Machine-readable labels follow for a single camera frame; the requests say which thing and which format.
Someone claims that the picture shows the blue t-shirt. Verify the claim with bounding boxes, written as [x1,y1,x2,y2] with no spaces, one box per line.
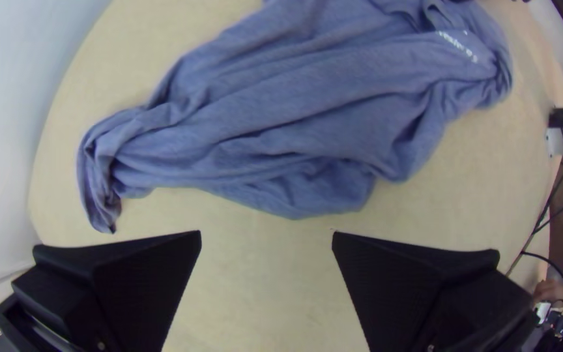
[77,0,513,235]

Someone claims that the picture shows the black cable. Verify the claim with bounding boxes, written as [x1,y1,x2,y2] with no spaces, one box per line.
[505,150,563,278]
[519,250,563,306]

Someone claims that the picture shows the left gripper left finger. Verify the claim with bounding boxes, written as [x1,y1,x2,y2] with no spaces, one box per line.
[0,230,202,352]

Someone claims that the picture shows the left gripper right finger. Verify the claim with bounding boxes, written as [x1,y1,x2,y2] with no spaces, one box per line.
[332,231,539,352]

